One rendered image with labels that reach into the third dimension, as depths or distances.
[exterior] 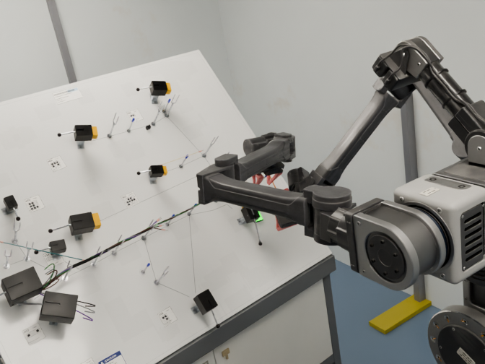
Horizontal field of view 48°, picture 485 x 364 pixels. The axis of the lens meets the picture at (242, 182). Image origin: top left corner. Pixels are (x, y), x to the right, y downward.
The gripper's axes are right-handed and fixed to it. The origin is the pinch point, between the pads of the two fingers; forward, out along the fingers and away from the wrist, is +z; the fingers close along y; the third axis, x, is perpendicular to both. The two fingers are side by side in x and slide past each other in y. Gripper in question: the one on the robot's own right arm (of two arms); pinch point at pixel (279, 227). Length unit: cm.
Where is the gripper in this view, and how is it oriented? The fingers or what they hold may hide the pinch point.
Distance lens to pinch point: 185.9
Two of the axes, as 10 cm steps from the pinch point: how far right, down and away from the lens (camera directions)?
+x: 4.6, 7.7, -4.4
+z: -3.0, 6.0, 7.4
